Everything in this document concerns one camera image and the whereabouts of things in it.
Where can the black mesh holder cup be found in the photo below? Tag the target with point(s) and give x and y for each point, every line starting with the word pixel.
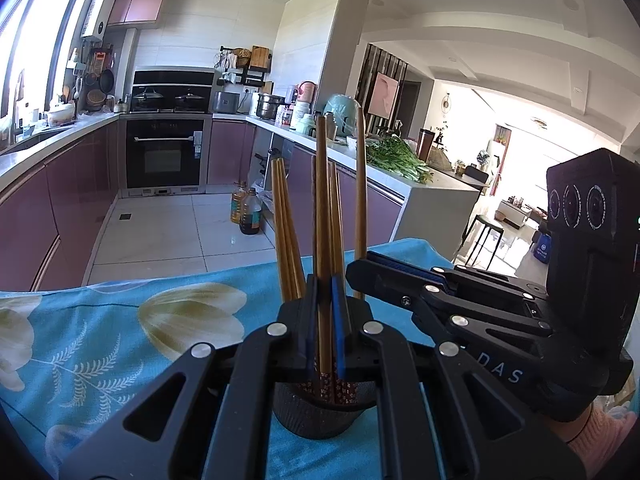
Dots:
pixel 320 420

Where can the stainless steel pot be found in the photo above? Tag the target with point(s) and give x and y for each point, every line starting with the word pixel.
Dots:
pixel 270 107

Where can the person's right forearm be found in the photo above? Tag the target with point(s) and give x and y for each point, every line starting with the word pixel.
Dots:
pixel 600 432

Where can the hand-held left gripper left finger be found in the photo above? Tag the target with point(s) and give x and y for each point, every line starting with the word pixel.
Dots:
pixel 313 330

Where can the white plastic bag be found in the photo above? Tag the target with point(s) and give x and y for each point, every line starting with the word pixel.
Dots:
pixel 261 192

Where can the dark sauce bottle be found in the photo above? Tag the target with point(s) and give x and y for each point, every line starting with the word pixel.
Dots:
pixel 251 215

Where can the pink wall painting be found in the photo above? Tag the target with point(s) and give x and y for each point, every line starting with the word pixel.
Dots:
pixel 386 95

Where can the pink lower kitchen cabinets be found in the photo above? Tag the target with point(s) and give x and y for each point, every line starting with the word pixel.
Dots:
pixel 60 200
pixel 227 152

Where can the dark slatted partition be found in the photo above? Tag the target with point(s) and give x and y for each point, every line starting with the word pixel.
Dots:
pixel 367 60

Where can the lidded cooking pot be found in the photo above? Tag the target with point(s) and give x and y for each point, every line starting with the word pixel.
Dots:
pixel 147 99
pixel 190 99

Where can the white water heater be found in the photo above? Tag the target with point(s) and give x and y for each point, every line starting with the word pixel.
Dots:
pixel 99 10

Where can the pink upper cabinet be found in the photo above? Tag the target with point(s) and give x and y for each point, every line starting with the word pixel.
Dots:
pixel 140 0

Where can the black bar stool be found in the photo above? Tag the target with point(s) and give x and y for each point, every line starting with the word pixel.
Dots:
pixel 485 222

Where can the woven basket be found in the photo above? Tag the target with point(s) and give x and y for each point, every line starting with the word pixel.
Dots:
pixel 96 101

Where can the blue floral tablecloth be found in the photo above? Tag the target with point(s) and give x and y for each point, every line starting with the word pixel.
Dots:
pixel 100 360

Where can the blue bag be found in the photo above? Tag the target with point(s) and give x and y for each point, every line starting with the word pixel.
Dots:
pixel 543 249

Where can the white canister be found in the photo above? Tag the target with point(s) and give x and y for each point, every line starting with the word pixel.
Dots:
pixel 302 112

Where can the silver countertop appliance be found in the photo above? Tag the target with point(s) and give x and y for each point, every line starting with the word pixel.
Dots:
pixel 226 102

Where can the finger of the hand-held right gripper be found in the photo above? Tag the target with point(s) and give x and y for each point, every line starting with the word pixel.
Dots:
pixel 415 266
pixel 390 285

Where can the wall clock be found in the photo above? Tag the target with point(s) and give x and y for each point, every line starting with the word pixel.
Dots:
pixel 447 104

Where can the kitchen window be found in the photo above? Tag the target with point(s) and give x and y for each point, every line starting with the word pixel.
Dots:
pixel 30 35

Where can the metal sink faucet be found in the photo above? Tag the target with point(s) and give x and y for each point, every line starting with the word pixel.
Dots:
pixel 17 105

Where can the mint green appliance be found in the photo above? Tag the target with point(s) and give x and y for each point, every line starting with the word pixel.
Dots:
pixel 342 112

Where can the wooden chopstick with patterned end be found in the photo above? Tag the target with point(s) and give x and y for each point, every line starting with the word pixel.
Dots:
pixel 322 210

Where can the pink kettle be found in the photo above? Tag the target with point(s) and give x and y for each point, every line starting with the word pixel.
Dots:
pixel 307 92

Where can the brown tumbler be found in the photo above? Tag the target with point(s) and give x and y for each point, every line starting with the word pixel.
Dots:
pixel 427 145

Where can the wooden cutting board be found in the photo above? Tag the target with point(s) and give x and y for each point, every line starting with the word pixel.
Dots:
pixel 260 57

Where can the black wall rack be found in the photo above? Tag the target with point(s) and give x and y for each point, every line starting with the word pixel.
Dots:
pixel 242 75

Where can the black integrated stove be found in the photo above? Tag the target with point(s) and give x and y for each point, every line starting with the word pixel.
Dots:
pixel 172 79

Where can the yellow oil bottle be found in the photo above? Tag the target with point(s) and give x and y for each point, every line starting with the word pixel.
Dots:
pixel 238 205

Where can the hanging frying pan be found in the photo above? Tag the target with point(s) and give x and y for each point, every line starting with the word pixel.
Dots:
pixel 107 82

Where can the black built-in oven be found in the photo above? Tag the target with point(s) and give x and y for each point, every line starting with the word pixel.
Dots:
pixel 165 155

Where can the green leafy vegetables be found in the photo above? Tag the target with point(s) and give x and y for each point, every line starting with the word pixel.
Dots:
pixel 395 160

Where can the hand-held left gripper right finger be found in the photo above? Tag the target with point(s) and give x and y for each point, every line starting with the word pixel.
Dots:
pixel 340 332

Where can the bunch of wooden chopsticks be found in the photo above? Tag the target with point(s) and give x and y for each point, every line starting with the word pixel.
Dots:
pixel 287 240

